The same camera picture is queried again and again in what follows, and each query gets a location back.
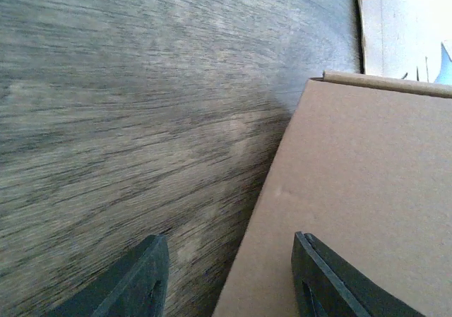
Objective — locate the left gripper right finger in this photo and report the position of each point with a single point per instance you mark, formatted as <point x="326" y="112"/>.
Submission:
<point x="327" y="285"/>

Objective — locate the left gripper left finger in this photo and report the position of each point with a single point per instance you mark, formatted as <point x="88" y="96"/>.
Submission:
<point x="136" y="285"/>

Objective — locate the cardboard box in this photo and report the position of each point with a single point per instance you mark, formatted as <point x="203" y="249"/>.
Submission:
<point x="365" y="166"/>

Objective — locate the stack of flat cardboard blanks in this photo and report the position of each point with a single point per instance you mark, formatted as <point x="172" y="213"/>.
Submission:
<point x="407" y="39"/>

